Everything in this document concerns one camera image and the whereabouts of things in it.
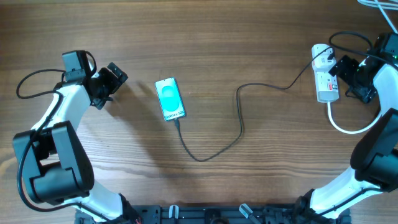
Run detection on blue Galaxy smartphone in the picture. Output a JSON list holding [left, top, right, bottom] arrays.
[[155, 77, 186, 121]]

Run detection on black USB charging cable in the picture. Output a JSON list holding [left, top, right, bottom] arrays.
[[173, 46, 336, 162]]

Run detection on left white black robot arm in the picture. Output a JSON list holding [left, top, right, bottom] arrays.
[[12, 50, 139, 223]]

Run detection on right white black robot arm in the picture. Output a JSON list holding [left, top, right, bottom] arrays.
[[289, 32, 397, 223]]

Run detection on white power strip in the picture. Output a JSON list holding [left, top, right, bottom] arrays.
[[313, 67, 340, 103]]

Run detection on white power strip cord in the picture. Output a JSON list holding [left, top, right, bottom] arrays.
[[326, 0, 398, 135]]

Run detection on black mounting rail base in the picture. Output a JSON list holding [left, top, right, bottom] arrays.
[[74, 203, 352, 224]]

